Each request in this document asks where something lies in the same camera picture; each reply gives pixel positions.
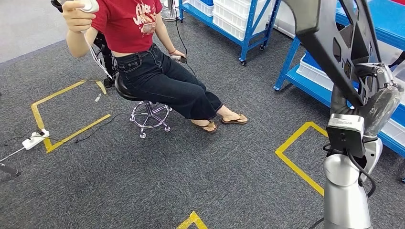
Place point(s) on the person's right hand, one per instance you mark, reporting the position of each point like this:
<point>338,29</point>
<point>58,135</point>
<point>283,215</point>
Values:
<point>77,17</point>

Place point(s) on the person's left hand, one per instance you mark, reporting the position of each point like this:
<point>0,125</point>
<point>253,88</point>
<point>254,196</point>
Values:
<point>177,55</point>

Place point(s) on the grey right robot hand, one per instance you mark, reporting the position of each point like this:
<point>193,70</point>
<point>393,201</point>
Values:
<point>384,107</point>

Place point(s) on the dark handheld controller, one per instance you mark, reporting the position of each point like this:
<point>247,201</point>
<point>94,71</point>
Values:
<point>183,59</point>

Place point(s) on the white handheld controller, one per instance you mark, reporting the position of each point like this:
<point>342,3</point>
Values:
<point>90,5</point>

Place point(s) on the black plastic license plate bracket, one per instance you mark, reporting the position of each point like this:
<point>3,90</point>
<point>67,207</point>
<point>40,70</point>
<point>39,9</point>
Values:
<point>326,60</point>

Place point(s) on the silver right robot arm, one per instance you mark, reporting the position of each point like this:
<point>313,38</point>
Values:
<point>345,196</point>

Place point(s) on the person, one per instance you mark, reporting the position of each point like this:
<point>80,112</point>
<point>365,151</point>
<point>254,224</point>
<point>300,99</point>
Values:
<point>142,31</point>

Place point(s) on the chrome stanchion base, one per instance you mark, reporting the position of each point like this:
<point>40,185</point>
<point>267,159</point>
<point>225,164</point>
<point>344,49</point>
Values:
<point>170,12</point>

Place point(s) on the black wheeled stand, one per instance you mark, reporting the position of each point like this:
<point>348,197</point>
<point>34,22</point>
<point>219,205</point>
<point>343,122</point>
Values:
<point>106,60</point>

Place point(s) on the black stool chrome base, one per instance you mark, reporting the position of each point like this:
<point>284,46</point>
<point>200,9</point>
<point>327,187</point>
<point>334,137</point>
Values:
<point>126,91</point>

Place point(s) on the brown sandal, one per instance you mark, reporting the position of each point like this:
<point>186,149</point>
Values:
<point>210,127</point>
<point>237,120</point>

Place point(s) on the blue plastic crate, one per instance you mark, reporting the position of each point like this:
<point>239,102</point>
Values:
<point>311,61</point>

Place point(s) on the yellow floor tape square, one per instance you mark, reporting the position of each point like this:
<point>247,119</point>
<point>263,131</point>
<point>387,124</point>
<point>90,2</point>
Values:
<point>297,166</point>

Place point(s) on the white power strip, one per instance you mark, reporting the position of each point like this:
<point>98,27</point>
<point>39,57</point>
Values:
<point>34,139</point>

